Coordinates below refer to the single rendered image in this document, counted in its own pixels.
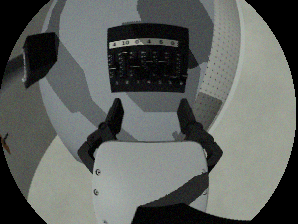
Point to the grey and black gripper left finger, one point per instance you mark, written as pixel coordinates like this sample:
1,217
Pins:
106,131

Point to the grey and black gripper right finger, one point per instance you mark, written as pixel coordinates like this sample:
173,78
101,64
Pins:
194,131

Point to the black lighting desk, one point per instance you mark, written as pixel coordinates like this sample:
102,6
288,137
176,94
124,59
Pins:
144,48

